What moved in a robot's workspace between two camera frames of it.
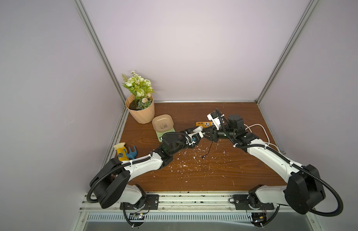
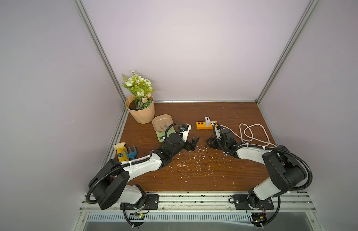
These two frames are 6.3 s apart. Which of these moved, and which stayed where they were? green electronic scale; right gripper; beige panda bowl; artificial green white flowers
Moved: right gripper
Stayed: green electronic scale; artificial green white flowers; beige panda bowl
